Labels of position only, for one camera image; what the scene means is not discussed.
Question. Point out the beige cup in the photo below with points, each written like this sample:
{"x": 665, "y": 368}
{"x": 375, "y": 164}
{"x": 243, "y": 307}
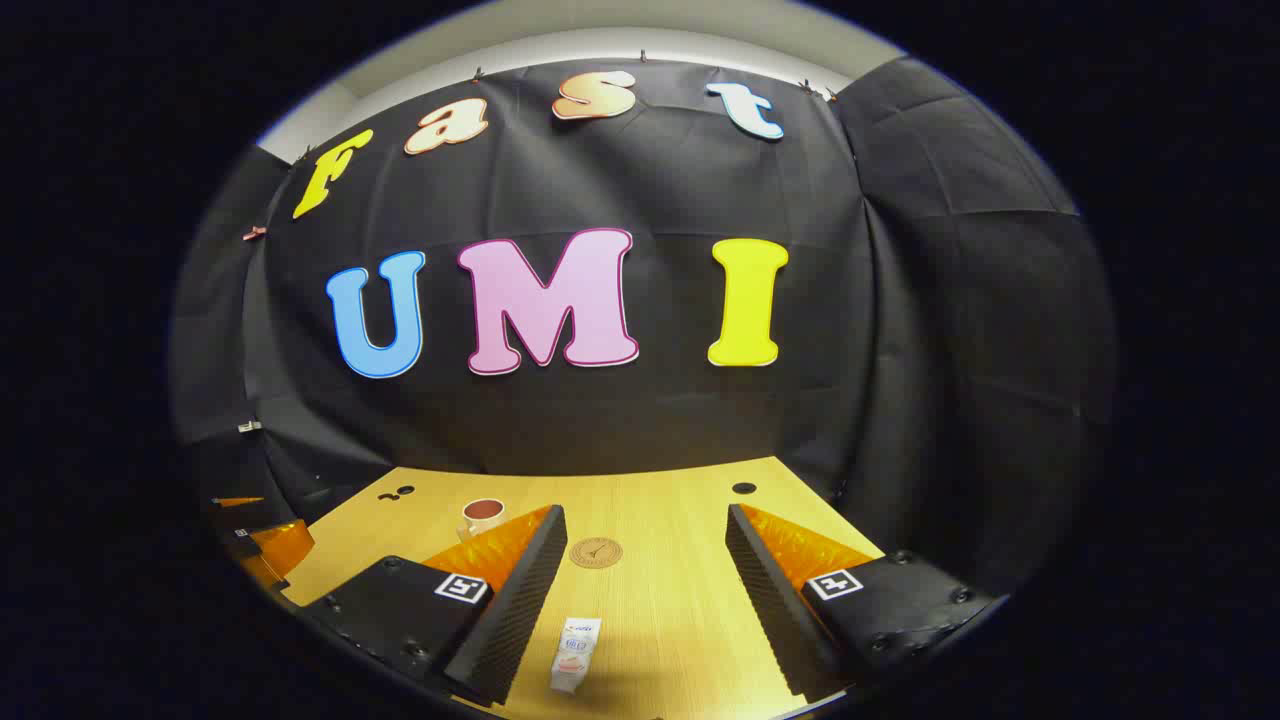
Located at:
{"x": 482, "y": 520}

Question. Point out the round brown coaster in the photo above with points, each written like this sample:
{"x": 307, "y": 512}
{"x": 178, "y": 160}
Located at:
{"x": 596, "y": 552}

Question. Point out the wooden desktop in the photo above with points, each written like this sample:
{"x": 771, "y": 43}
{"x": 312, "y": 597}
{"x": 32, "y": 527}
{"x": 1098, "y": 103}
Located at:
{"x": 660, "y": 610}

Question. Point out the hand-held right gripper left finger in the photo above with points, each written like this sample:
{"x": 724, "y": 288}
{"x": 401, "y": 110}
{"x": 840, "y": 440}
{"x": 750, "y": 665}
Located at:
{"x": 520, "y": 600}

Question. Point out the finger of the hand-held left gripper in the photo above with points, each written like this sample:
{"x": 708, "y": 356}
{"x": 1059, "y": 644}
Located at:
{"x": 280, "y": 550}
{"x": 250, "y": 512}

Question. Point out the white toothpaste tube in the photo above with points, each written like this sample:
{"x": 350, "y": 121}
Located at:
{"x": 576, "y": 655}

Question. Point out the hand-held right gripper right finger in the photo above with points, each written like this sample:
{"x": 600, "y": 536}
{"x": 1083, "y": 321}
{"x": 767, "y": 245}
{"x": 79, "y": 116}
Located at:
{"x": 765, "y": 600}

